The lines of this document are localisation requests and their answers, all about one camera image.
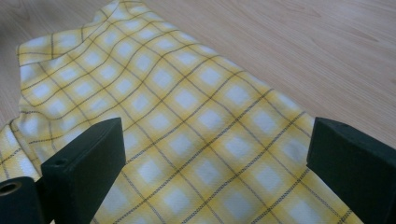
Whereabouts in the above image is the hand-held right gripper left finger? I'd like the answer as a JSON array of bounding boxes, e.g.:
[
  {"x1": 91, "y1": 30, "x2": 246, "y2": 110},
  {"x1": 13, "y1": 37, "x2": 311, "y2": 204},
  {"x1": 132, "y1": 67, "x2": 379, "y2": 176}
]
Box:
[{"x1": 40, "y1": 117, "x2": 127, "y2": 224}]

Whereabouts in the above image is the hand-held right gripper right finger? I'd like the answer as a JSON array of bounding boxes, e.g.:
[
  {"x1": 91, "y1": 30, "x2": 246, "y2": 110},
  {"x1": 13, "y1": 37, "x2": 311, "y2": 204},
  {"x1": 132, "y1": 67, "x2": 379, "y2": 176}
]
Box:
[{"x1": 306, "y1": 117, "x2": 396, "y2": 224}]

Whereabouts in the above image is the yellow plaid shirt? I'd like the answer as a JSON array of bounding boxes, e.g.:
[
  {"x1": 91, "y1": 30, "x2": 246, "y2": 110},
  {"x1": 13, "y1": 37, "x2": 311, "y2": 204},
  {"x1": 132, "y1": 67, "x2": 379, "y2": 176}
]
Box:
[{"x1": 0, "y1": 0, "x2": 364, "y2": 224}]

